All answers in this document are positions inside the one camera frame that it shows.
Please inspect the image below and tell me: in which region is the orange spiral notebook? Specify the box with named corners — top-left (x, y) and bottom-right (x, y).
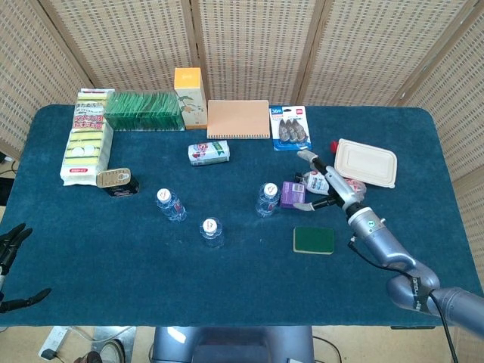
top-left (206, 99), bottom-right (271, 141)

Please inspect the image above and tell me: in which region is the pink white plastic drink bottle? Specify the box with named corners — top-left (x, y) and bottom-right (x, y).
top-left (294, 169), bottom-right (368, 205)

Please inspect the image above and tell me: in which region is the blue table cloth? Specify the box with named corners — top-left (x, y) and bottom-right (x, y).
top-left (0, 104), bottom-right (483, 328)

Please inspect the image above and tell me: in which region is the tall orange pomelo print carton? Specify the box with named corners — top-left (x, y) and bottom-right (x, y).
top-left (173, 67), bottom-right (208, 130)

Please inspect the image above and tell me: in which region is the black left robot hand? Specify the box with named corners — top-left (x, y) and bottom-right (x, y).
top-left (0, 222), bottom-right (53, 314)

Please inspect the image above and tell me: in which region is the grey metal table foot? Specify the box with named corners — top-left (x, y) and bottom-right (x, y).
top-left (90, 325), bottom-right (138, 363)

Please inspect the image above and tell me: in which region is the clear water bottle white cap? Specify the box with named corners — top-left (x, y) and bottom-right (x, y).
top-left (255, 182), bottom-right (282, 219)
top-left (156, 188), bottom-right (188, 223)
top-left (199, 217), bottom-right (225, 250)

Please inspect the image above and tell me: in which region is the woven wooden folding screen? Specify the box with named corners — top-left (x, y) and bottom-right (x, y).
top-left (0, 0), bottom-right (484, 288)

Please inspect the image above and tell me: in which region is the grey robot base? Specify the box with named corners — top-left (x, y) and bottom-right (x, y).
top-left (150, 325), bottom-right (315, 363)

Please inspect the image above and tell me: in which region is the yellow white sponge multipack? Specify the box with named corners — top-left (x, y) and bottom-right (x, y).
top-left (59, 88), bottom-right (115, 187)

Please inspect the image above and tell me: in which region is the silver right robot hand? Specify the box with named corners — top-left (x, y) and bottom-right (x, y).
top-left (291, 150), bottom-right (374, 222)

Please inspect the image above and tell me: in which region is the black floor cable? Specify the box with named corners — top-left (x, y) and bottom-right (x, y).
top-left (313, 334), bottom-right (343, 363)

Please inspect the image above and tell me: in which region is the blue correction tape blister pack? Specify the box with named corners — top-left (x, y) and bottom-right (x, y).
top-left (268, 105), bottom-right (313, 152)

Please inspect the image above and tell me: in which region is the white green drink can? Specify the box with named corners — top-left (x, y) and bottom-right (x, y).
top-left (188, 140), bottom-right (231, 167)

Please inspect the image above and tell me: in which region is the white power strip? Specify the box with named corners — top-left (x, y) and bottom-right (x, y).
top-left (37, 327), bottom-right (71, 358)

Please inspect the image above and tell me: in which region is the clear box of green sachets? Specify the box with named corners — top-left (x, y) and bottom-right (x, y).
top-left (103, 90), bottom-right (185, 132)

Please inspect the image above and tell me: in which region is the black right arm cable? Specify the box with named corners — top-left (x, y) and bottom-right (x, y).
top-left (346, 237), bottom-right (461, 363)

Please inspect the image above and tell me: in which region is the green yellow scrub sponge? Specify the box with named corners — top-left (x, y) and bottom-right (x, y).
top-left (293, 226), bottom-right (336, 256)

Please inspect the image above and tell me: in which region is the small purple carton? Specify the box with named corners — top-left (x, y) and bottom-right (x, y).
top-left (280, 181), bottom-right (307, 210)

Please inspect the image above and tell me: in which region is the beige lidded food container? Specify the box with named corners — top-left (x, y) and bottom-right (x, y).
top-left (333, 138), bottom-right (399, 189)

